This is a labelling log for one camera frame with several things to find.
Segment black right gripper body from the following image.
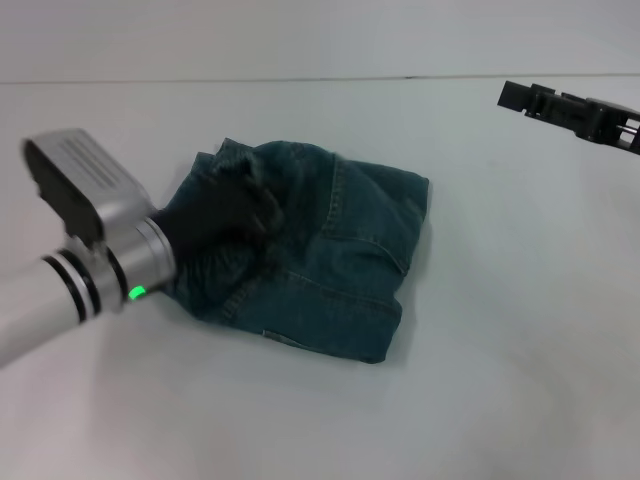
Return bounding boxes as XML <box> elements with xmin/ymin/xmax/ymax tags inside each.
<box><xmin>558</xmin><ymin>93</ymin><xmax>640</xmax><ymax>157</ymax></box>

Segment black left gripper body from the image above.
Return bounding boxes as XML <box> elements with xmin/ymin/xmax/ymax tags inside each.
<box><xmin>148</xmin><ymin>169</ymin><xmax>285</xmax><ymax>275</ymax></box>

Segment blue denim shorts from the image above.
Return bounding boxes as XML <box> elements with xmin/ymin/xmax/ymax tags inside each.
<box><xmin>162</xmin><ymin>137</ymin><xmax>431</xmax><ymax>365</ymax></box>

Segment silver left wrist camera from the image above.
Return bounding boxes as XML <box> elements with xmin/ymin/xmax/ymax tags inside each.
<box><xmin>22</xmin><ymin>128</ymin><xmax>151</xmax><ymax>247</ymax></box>

